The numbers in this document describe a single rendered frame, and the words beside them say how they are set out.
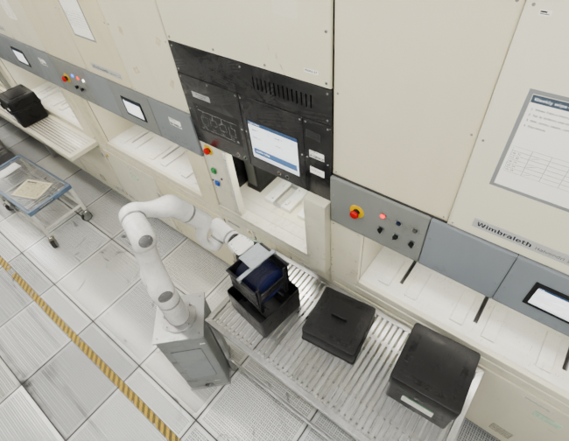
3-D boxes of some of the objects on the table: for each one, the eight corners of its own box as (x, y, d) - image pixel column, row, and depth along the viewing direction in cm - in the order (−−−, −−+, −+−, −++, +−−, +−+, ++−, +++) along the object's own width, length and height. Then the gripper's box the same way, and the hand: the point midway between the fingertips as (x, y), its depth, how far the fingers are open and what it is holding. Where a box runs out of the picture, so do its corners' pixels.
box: (382, 395, 177) (389, 375, 158) (407, 344, 191) (416, 321, 173) (445, 431, 165) (460, 416, 146) (466, 374, 179) (481, 353, 160)
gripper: (218, 244, 181) (242, 266, 171) (244, 225, 188) (270, 244, 178) (221, 254, 186) (245, 275, 177) (247, 234, 193) (271, 254, 184)
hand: (255, 257), depth 179 cm, fingers closed on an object, 4 cm apart
